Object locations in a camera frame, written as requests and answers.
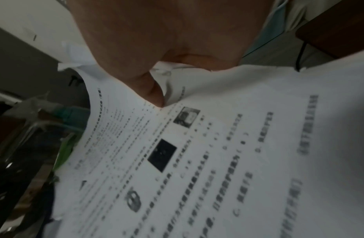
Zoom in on person's right hand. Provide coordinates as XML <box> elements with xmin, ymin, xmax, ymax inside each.
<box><xmin>65</xmin><ymin>0</ymin><xmax>277</xmax><ymax>109</ymax></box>

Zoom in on dense text document stack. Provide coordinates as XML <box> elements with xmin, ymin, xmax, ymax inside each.
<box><xmin>56</xmin><ymin>41</ymin><xmax>183</xmax><ymax>168</ymax></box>

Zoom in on paper sheets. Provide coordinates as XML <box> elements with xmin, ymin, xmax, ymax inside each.
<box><xmin>51</xmin><ymin>102</ymin><xmax>303</xmax><ymax>238</ymax></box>

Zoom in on printed instruction sheets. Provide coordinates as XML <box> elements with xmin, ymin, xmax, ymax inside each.
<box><xmin>237</xmin><ymin>49</ymin><xmax>364</xmax><ymax>238</ymax></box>

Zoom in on light teal storage bag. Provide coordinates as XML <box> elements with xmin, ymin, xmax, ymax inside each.
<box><xmin>243</xmin><ymin>0</ymin><xmax>309</xmax><ymax>58</ymax></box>

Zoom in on teal spray bottle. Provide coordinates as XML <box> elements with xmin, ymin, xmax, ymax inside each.
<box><xmin>5</xmin><ymin>93</ymin><xmax>92</xmax><ymax>134</ymax></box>

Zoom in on white framed frosted door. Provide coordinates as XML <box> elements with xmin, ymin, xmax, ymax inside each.
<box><xmin>0</xmin><ymin>0</ymin><xmax>93</xmax><ymax>104</ymax></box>

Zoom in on green packet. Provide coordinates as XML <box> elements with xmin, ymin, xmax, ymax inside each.
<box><xmin>51</xmin><ymin>134</ymin><xmax>80</xmax><ymax>173</ymax></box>

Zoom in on dark brown wooden stool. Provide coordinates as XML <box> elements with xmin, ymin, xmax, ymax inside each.
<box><xmin>295</xmin><ymin>0</ymin><xmax>364</xmax><ymax>59</ymax></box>

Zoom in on black floor cable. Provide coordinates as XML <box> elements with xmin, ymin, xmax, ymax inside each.
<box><xmin>294</xmin><ymin>40</ymin><xmax>308</xmax><ymax>71</ymax></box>

